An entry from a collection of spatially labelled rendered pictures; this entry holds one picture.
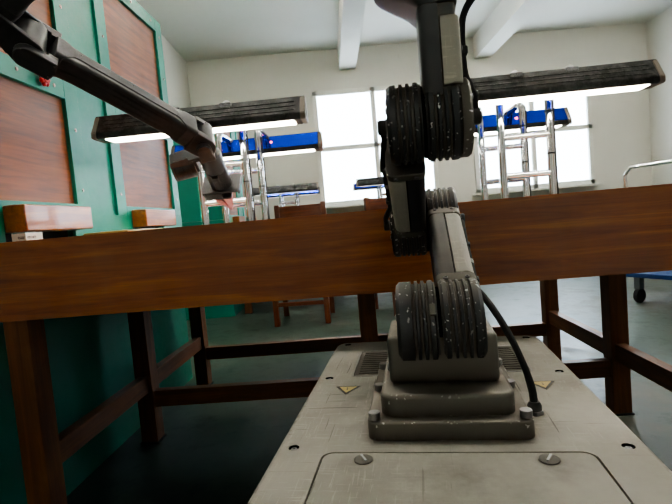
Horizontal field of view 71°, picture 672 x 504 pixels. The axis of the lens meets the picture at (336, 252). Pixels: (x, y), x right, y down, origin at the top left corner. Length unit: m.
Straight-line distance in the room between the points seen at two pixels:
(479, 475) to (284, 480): 0.21
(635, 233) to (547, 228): 0.18
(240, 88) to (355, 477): 6.36
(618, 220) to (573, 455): 0.67
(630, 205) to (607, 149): 6.29
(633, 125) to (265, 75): 4.98
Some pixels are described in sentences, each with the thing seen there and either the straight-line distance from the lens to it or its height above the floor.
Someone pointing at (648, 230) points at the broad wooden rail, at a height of 0.67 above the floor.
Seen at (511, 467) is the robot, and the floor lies 0.47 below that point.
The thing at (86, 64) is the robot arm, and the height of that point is 1.09.
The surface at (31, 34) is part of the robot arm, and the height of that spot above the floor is 1.13.
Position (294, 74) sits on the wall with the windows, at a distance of 6.70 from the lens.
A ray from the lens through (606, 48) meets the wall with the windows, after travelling 7.72.
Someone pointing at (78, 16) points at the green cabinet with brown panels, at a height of 1.53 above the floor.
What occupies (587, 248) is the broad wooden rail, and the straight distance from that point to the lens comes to 1.15.
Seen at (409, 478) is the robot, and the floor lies 0.47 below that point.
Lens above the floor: 0.75
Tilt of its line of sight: 4 degrees down
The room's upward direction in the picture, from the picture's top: 5 degrees counter-clockwise
